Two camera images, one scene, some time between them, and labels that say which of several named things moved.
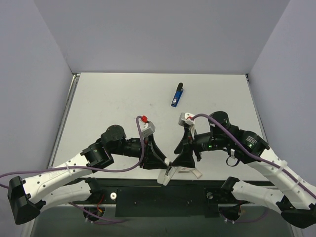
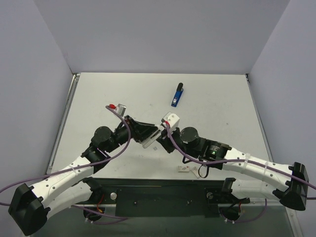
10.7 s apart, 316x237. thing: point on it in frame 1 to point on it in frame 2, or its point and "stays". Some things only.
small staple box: [183, 170] stays
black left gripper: [147, 152] to [133, 127]
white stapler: [164, 179] to [152, 138]
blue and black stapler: [177, 95] stays
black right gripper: [187, 144] to [174, 137]
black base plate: [149, 197] stays
